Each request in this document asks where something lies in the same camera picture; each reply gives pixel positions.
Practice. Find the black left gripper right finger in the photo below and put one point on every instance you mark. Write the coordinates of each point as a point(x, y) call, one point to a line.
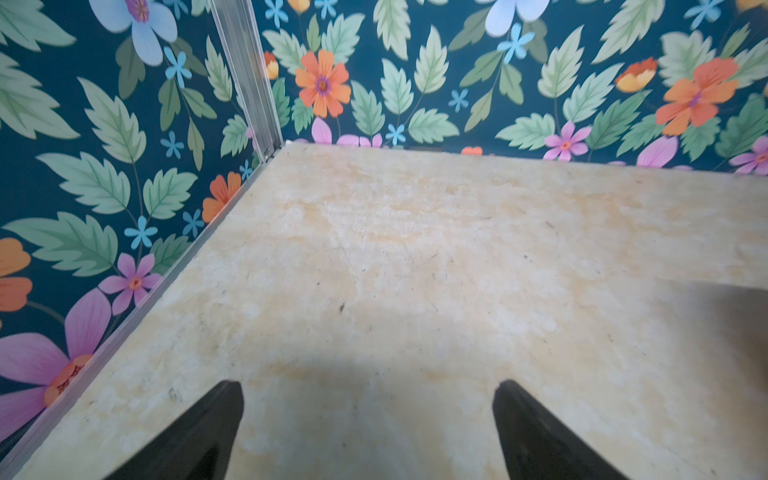
point(537, 445)

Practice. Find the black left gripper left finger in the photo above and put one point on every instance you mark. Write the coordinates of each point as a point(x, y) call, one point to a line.
point(197, 445)

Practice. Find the aluminium left bottom rail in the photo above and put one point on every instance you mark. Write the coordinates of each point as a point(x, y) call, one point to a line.
point(41, 428)

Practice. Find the aluminium left corner post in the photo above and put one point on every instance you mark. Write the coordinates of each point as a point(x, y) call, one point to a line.
point(240, 37)

